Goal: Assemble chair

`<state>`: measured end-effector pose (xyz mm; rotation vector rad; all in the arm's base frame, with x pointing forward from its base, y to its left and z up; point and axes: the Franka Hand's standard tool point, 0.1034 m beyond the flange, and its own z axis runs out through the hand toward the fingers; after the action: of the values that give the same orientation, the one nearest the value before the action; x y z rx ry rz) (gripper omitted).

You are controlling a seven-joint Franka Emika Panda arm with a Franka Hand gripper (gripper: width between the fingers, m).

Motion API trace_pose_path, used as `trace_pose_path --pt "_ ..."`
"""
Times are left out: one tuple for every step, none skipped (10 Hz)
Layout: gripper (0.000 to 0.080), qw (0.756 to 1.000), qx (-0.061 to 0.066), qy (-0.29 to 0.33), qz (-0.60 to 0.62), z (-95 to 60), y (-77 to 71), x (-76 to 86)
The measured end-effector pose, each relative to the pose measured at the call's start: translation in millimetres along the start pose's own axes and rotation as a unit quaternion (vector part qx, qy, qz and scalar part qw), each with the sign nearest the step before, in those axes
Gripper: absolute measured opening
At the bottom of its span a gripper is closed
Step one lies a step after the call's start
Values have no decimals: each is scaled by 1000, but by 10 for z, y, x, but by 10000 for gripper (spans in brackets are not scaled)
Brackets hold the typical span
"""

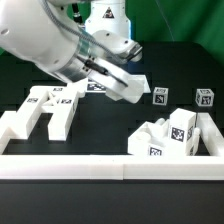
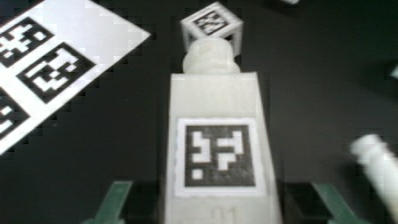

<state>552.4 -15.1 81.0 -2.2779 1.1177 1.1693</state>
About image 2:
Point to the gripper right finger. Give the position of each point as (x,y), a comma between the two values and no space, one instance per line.
(341,214)

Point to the white chair leg block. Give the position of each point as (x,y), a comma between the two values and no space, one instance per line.
(220,189)
(289,1)
(213,22)

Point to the white chair seat part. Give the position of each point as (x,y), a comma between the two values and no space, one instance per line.
(378,163)

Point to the white marker sheet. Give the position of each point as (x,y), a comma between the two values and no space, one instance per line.
(64,40)

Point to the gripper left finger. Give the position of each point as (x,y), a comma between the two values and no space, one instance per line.
(112,205)

